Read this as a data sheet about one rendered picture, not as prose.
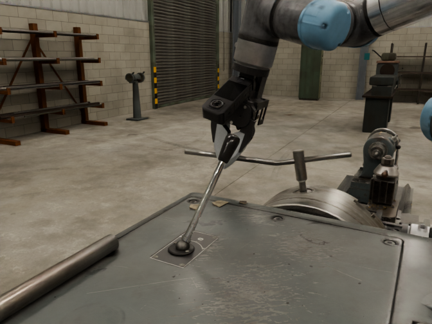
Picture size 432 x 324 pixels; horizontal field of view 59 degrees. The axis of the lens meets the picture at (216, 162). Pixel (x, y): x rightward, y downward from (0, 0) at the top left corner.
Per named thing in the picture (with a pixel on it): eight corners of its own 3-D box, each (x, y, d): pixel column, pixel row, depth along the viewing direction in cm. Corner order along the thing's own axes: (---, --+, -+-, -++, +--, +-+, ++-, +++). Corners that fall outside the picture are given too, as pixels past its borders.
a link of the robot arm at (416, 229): (424, 264, 87) (429, 231, 85) (402, 259, 89) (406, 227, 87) (425, 250, 93) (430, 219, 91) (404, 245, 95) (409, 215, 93)
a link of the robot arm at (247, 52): (268, 46, 66) (227, 35, 69) (261, 72, 68) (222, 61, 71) (283, 47, 72) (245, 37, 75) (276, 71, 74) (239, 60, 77)
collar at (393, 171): (398, 179, 122) (399, 170, 122) (371, 175, 126) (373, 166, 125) (400, 172, 129) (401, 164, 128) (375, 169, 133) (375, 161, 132)
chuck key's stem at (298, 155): (310, 202, 79) (303, 148, 77) (310, 206, 77) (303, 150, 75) (299, 203, 80) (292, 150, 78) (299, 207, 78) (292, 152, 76)
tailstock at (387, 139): (393, 204, 170) (401, 140, 163) (347, 197, 179) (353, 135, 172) (398, 184, 196) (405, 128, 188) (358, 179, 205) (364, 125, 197)
